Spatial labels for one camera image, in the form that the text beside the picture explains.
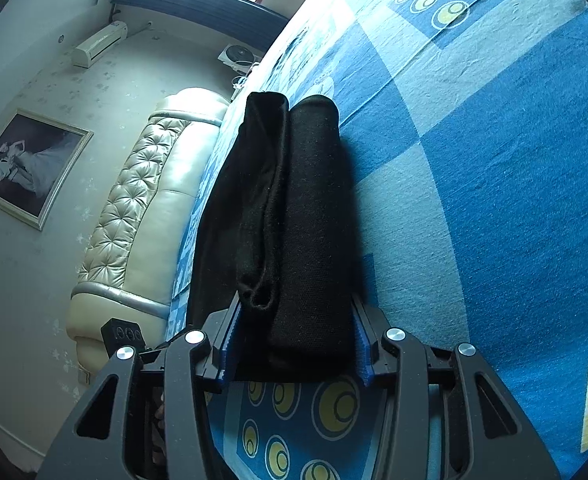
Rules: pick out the white wall air conditioner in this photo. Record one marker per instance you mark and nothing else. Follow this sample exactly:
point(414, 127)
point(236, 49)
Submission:
point(98, 42)

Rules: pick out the blue patterned bed sheet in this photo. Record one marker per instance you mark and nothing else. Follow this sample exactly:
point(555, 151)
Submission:
point(499, 185)

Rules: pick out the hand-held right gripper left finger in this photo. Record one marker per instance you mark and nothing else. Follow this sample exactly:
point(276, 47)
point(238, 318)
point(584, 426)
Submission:
point(227, 355)

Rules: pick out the black pants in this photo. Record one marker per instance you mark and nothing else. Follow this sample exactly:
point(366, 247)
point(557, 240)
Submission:
point(304, 220)

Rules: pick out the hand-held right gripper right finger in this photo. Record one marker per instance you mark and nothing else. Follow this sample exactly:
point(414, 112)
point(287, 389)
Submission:
point(365, 355)

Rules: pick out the dark blue ribbed window panel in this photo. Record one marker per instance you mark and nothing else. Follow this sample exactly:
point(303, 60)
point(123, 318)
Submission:
point(198, 2)

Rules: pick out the cream tufted leather headboard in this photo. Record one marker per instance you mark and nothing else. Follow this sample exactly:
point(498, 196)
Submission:
point(138, 200)

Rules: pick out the white square fan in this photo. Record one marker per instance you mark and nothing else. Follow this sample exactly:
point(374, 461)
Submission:
point(239, 57)

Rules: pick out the framed black-and-white wall picture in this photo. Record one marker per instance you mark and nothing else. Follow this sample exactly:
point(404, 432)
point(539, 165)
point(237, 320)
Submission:
point(23, 165)

